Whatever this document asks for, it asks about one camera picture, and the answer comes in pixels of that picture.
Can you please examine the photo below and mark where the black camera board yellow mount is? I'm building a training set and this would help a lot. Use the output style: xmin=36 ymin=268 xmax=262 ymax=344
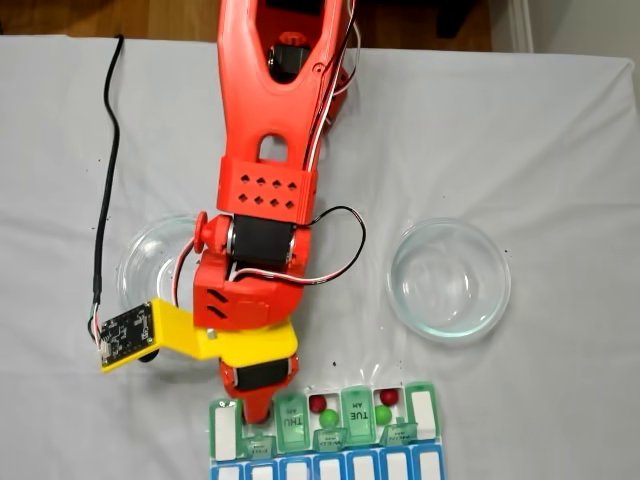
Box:
xmin=96 ymin=298 xmax=196 ymax=375

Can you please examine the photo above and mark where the weekly pill organizer box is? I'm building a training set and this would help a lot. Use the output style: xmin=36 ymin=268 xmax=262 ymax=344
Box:
xmin=207 ymin=380 xmax=445 ymax=480

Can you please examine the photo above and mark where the white tablecloth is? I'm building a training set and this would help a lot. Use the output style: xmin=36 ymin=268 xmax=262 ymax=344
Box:
xmin=0 ymin=34 xmax=636 ymax=480

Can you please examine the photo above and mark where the small clear glass bowl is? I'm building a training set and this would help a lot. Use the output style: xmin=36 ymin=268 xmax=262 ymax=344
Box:
xmin=387 ymin=217 xmax=512 ymax=345

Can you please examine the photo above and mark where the large clear glass bowl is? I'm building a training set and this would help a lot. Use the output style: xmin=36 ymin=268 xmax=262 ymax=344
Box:
xmin=117 ymin=214 xmax=222 ymax=321

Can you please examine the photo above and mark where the red white servo wire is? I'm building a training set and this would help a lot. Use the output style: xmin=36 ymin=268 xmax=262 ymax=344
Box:
xmin=172 ymin=205 xmax=367 ymax=306

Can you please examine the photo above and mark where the black camera cable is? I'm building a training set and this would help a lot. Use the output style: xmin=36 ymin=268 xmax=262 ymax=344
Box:
xmin=88 ymin=33 xmax=126 ymax=324

